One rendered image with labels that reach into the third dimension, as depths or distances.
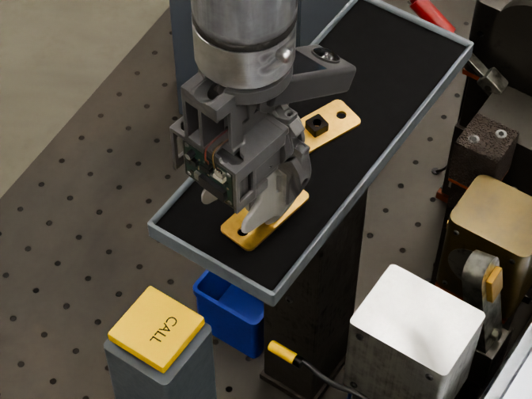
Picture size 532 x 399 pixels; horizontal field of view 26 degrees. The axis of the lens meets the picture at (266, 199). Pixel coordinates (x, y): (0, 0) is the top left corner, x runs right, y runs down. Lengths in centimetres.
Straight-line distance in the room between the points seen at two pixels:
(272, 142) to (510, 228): 35
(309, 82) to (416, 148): 81
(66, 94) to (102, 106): 99
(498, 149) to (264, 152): 37
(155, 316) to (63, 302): 58
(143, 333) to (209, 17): 31
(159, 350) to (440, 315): 26
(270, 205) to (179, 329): 13
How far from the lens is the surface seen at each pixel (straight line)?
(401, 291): 107
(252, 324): 142
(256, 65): 81
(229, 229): 103
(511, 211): 118
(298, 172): 93
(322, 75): 93
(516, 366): 117
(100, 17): 292
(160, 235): 104
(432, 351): 104
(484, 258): 110
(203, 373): 104
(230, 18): 78
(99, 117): 175
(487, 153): 119
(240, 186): 89
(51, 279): 158
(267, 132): 89
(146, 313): 100
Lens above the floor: 201
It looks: 53 degrees down
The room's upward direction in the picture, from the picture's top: straight up
